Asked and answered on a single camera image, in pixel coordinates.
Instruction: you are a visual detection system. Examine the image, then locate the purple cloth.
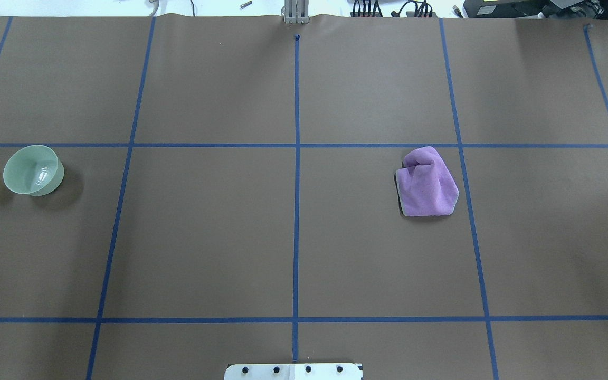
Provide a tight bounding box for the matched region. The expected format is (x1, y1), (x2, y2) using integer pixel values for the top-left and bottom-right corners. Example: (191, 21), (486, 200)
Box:
(395, 146), (459, 217)

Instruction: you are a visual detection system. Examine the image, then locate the black monitor equipment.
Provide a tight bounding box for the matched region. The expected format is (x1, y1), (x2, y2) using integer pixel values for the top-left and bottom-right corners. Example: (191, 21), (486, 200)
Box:
(463, 1), (608, 20)

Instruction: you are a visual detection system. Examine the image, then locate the black cables bundle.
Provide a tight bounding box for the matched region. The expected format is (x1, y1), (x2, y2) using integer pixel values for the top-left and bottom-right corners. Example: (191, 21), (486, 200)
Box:
(351, 0), (438, 18)

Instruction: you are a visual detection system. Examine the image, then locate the aluminium frame post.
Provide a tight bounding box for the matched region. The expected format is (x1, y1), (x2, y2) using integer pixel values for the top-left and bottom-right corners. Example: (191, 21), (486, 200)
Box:
(281, 0), (310, 24)

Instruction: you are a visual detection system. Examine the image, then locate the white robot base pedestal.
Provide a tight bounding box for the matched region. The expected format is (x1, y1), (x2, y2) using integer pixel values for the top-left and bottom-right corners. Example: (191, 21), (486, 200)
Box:
(224, 363), (364, 379)

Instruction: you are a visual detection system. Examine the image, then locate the light green bowl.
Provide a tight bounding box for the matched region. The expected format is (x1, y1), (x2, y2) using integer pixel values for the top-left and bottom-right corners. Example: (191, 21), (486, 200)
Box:
(3, 145), (65, 196)

